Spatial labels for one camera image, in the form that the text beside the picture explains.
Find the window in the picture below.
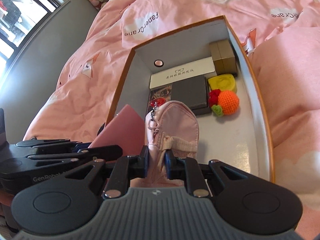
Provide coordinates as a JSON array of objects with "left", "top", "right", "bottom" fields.
[{"left": 1, "top": 0, "right": 62, "bottom": 79}]

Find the orange cardboard storage box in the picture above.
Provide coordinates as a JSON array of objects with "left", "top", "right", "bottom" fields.
[{"left": 107, "top": 16, "right": 274, "bottom": 181}]

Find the red orange crochet fruit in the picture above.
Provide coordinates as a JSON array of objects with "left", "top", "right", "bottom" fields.
[{"left": 208, "top": 89, "right": 240, "bottom": 117}]

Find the pink printed duvet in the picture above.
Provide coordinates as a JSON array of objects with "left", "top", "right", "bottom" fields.
[{"left": 24, "top": 0, "right": 319, "bottom": 239}]

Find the yellow round case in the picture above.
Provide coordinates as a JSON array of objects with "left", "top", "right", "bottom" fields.
[{"left": 208, "top": 74, "right": 237, "bottom": 93}]

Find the pink wallet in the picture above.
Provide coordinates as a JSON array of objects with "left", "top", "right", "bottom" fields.
[{"left": 89, "top": 105, "right": 145, "bottom": 156}]

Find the dark grey box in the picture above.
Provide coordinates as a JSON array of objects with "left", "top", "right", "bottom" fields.
[{"left": 171, "top": 75, "right": 211, "bottom": 115}]

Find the cream glasses case box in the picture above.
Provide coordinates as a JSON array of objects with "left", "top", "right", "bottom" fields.
[{"left": 149, "top": 57, "right": 217, "bottom": 89}]

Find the pink fabric pouch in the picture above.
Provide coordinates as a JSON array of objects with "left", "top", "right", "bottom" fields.
[{"left": 130, "top": 101, "right": 200, "bottom": 187}]

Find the olive brown small box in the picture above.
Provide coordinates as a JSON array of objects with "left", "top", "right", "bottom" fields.
[{"left": 209, "top": 39, "right": 238, "bottom": 76}]

